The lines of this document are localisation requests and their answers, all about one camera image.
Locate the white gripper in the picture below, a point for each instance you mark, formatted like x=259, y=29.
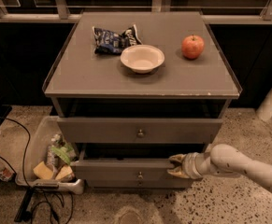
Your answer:
x=190, y=165

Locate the grey drawer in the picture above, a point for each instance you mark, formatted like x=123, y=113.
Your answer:
x=133, y=130
x=128, y=162
x=145, y=184

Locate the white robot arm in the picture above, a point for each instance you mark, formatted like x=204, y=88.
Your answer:
x=222, y=160

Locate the grey bottom drawer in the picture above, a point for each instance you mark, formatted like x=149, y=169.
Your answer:
x=145, y=184

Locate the grey drawer cabinet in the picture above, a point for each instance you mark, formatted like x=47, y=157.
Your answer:
x=83, y=84

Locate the grey top drawer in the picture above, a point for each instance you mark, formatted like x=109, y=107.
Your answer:
x=133, y=130

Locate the white bowl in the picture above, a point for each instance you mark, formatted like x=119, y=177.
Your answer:
x=142, y=59

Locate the yellow sponge right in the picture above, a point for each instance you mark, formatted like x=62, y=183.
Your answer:
x=65, y=174

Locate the yellow sponge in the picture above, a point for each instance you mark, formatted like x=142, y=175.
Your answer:
x=42, y=171
x=65, y=174

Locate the green snack packet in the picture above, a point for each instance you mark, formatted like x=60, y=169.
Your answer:
x=65, y=152

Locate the red apple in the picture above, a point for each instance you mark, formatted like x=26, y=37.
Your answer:
x=192, y=46

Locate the clear plastic bin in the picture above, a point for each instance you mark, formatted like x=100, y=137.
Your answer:
x=36, y=153

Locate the yellow sponge left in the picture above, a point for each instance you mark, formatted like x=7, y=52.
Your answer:
x=42, y=171

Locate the blue chip bag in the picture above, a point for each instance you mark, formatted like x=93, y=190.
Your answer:
x=109, y=42

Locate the metal window railing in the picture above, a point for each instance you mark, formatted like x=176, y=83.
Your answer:
x=60, y=3

